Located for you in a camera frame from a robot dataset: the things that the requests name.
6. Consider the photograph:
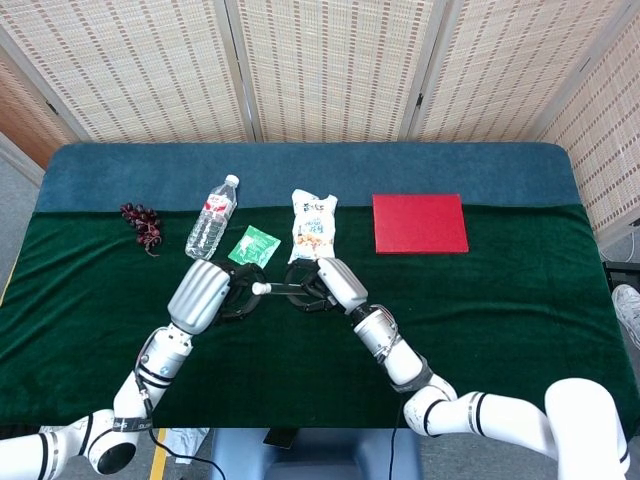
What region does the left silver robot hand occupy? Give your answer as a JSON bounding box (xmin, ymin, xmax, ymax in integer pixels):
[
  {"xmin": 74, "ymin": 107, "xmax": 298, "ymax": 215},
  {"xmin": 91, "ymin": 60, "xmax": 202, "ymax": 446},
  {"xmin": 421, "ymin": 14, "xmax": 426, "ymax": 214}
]
[{"xmin": 166, "ymin": 258, "xmax": 266, "ymax": 335}]

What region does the blue table cover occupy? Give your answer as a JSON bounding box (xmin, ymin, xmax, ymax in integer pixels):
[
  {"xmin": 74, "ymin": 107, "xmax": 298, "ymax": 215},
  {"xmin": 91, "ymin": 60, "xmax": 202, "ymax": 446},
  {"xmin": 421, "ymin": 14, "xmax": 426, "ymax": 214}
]
[{"xmin": 35, "ymin": 142, "xmax": 585, "ymax": 216}]

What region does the white crumpled cloth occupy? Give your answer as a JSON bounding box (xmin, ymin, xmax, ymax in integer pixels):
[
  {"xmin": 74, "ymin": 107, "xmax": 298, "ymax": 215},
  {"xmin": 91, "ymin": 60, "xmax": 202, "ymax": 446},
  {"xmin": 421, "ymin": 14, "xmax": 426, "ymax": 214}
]
[{"xmin": 164, "ymin": 427, "xmax": 211, "ymax": 466}]

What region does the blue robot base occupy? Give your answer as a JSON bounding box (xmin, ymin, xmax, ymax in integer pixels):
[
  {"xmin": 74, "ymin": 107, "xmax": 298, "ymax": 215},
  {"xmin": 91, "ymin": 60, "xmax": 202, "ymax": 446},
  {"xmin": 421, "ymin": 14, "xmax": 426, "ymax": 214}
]
[{"xmin": 207, "ymin": 427, "xmax": 426, "ymax": 480}]

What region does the white snack bag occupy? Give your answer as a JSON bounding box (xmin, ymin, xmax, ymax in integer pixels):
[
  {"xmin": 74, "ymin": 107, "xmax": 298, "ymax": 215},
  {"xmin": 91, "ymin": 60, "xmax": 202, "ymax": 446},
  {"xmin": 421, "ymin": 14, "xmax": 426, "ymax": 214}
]
[{"xmin": 288, "ymin": 188, "xmax": 339, "ymax": 264}]

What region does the clear plastic water bottle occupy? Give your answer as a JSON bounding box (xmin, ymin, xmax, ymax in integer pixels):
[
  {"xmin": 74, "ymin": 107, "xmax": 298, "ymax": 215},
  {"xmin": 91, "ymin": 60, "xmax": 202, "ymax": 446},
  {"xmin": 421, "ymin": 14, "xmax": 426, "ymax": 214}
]
[{"xmin": 184, "ymin": 174, "xmax": 240, "ymax": 261}]

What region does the green sachet packet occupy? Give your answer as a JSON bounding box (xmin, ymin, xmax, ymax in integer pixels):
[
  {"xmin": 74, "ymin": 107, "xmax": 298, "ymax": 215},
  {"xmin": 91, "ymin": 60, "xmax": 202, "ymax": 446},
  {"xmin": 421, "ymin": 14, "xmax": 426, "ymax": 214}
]
[{"xmin": 227, "ymin": 224, "xmax": 282, "ymax": 270}]

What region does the black floor cable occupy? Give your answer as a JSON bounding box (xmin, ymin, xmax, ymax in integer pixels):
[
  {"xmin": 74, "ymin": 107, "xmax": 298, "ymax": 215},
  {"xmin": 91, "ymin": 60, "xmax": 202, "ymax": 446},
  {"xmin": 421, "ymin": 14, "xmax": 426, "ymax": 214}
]
[
  {"xmin": 387, "ymin": 427, "xmax": 401, "ymax": 480},
  {"xmin": 147, "ymin": 427, "xmax": 226, "ymax": 480}
]

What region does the yellow floor tape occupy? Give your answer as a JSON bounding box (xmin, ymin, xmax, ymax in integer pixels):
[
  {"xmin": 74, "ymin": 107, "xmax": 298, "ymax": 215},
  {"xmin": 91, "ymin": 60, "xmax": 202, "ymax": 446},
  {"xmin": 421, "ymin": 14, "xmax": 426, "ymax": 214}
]
[{"xmin": 149, "ymin": 444, "xmax": 169, "ymax": 480}]

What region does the white cable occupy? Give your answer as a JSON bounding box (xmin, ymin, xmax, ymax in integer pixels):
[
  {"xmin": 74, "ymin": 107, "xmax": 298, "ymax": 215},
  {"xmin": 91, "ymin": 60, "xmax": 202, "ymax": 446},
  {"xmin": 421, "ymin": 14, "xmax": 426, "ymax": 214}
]
[{"xmin": 597, "ymin": 219, "xmax": 640, "ymax": 264}]

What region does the dark red grape bunch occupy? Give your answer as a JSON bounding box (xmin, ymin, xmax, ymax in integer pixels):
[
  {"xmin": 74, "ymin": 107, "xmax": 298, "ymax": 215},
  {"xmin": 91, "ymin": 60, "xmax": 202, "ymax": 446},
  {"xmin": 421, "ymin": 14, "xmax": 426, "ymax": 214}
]
[{"xmin": 119, "ymin": 201, "xmax": 163, "ymax": 259}]

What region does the black box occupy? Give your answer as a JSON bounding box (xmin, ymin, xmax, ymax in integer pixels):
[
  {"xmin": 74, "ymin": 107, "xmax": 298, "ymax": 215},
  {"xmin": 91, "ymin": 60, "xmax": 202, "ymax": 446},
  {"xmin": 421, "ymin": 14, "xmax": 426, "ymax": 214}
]
[{"xmin": 602, "ymin": 259, "xmax": 640, "ymax": 296}]

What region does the woven folding screen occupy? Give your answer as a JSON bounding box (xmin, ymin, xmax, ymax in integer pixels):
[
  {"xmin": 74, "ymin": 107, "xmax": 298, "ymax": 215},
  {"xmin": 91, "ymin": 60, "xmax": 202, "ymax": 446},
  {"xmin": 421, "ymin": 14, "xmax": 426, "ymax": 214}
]
[{"xmin": 0, "ymin": 0, "xmax": 640, "ymax": 236}]

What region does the white sneaker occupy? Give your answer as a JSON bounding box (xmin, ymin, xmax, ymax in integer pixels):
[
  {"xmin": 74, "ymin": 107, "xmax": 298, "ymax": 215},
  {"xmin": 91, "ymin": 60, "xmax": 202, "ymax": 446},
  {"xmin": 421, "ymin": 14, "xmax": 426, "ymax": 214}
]
[{"xmin": 610, "ymin": 283, "xmax": 640, "ymax": 351}]

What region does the green velvet cloth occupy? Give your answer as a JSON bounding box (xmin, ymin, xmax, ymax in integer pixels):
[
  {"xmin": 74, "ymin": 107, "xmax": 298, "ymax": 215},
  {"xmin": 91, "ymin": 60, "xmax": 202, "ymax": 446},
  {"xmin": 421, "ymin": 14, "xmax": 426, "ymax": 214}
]
[{"xmin": 0, "ymin": 202, "xmax": 636, "ymax": 432}]

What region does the red flat board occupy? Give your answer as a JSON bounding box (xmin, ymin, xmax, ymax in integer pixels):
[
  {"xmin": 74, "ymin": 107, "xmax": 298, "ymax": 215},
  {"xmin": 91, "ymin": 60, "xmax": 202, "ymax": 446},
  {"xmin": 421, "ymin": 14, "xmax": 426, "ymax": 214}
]
[{"xmin": 371, "ymin": 193, "xmax": 470, "ymax": 255}]

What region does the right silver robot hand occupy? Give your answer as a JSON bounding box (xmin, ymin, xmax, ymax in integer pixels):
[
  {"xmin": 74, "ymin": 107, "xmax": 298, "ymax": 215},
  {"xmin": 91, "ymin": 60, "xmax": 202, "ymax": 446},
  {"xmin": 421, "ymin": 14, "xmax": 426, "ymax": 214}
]
[{"xmin": 283, "ymin": 257, "xmax": 371, "ymax": 316}]

